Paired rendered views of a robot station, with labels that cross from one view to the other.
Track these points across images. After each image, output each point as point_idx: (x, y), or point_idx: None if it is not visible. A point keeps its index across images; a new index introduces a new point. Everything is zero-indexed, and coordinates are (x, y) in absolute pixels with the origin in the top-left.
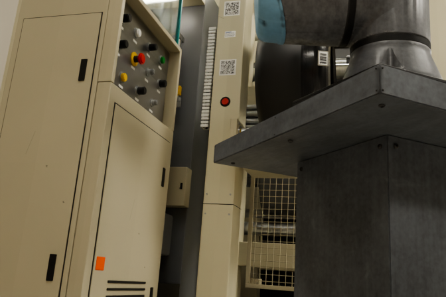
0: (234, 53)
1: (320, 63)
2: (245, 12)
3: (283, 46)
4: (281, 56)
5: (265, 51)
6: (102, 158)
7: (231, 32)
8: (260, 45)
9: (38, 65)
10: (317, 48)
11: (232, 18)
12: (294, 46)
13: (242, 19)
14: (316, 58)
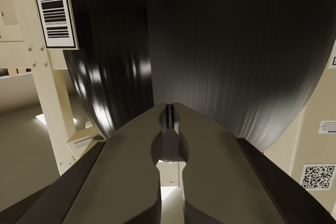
0: (329, 82)
1: None
2: (289, 167)
3: (229, 72)
4: (241, 20)
5: (308, 50)
6: None
7: (328, 129)
8: (313, 84)
9: None
10: (83, 58)
11: (320, 157)
12: (180, 68)
13: (299, 155)
14: (75, 10)
